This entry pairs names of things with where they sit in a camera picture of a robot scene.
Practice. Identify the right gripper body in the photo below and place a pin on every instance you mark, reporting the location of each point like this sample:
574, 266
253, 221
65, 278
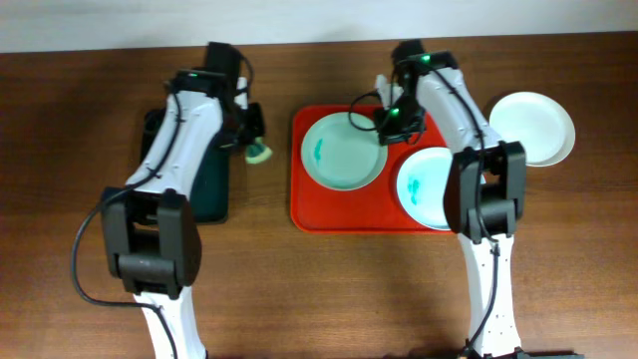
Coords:
399, 130

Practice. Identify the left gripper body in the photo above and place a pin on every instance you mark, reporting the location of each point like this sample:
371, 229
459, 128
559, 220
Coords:
251, 132

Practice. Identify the green yellow sponge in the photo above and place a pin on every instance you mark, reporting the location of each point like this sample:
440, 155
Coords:
257, 152

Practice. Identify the pale blue plate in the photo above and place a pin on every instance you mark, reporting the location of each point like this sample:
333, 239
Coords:
420, 186

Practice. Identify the pale green plate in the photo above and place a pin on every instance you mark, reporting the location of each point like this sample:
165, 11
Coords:
342, 152

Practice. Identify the white plate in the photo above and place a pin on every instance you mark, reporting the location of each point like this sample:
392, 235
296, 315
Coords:
540, 124

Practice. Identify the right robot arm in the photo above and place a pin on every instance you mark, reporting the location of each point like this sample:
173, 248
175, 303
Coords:
484, 193

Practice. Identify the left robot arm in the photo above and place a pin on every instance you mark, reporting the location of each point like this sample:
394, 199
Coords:
150, 232

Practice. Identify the black rectangular tray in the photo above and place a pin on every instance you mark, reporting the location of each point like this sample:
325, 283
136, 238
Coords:
210, 191

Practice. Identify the red plastic tray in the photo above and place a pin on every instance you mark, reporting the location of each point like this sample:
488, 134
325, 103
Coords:
373, 208

